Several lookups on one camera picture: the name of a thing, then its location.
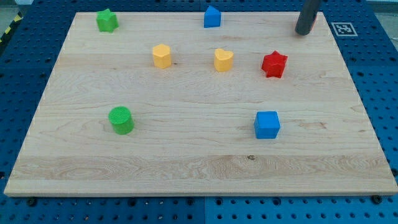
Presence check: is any yellow heart block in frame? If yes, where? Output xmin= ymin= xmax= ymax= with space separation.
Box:
xmin=214 ymin=49 xmax=234 ymax=72

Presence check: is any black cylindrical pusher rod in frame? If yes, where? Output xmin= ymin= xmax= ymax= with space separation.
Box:
xmin=295 ymin=0 xmax=322 ymax=36

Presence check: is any green star block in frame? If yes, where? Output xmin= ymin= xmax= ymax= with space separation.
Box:
xmin=96 ymin=9 xmax=119 ymax=33

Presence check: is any black bolt right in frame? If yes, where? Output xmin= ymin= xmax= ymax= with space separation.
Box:
xmin=371 ymin=195 xmax=383 ymax=205

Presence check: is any black bolt left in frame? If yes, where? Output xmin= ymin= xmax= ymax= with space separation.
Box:
xmin=26 ymin=197 xmax=37 ymax=207

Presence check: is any blue cube block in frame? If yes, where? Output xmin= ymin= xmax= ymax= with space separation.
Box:
xmin=254 ymin=111 xmax=280 ymax=139

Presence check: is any wooden board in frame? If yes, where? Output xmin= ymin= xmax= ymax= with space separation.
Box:
xmin=4 ymin=12 xmax=397 ymax=197

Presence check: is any green cylinder block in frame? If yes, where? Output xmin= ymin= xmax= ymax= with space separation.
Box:
xmin=108 ymin=106 xmax=134 ymax=135

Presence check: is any red star block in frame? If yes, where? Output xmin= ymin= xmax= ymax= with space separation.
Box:
xmin=261 ymin=50 xmax=288 ymax=78

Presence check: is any black bolt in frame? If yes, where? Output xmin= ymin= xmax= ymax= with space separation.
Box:
xmin=371 ymin=195 xmax=383 ymax=205
xmin=26 ymin=197 xmax=37 ymax=207

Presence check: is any blue pentagon block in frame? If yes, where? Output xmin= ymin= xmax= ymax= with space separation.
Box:
xmin=203 ymin=6 xmax=221 ymax=28

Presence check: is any white fiducial marker tag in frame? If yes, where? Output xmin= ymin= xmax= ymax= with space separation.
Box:
xmin=331 ymin=22 xmax=358 ymax=37

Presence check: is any yellow hexagon block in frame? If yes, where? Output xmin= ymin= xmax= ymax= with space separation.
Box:
xmin=152 ymin=44 xmax=172 ymax=68

